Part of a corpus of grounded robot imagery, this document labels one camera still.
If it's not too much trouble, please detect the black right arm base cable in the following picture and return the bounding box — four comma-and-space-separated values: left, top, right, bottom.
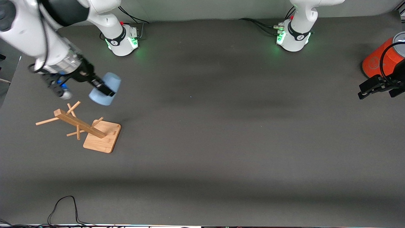
100, 5, 149, 41

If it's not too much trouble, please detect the thin black loose cable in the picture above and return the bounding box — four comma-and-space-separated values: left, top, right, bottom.
0, 195, 105, 227

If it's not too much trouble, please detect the black left arm base cable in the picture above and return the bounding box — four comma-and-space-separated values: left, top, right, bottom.
238, 6, 296, 36

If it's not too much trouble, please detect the black arm base cable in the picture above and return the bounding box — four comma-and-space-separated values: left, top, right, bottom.
238, 6, 296, 36
100, 5, 149, 41

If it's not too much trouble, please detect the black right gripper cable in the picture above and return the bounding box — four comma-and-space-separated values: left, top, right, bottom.
28, 0, 52, 74

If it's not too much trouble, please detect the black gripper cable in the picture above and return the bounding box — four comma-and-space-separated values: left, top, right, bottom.
379, 42, 405, 85
28, 0, 52, 74

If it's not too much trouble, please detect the orange cylindrical can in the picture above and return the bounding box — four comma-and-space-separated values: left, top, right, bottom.
362, 32, 405, 78

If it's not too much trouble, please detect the wooden cup rack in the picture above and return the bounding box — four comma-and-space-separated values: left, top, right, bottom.
35, 101, 122, 154

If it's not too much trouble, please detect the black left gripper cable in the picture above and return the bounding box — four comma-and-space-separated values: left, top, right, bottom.
379, 42, 405, 85

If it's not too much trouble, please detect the light blue cup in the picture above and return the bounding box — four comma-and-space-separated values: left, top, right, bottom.
88, 72, 122, 106

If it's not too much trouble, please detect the dark grey table mat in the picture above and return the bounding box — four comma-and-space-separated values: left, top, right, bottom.
0, 11, 405, 227

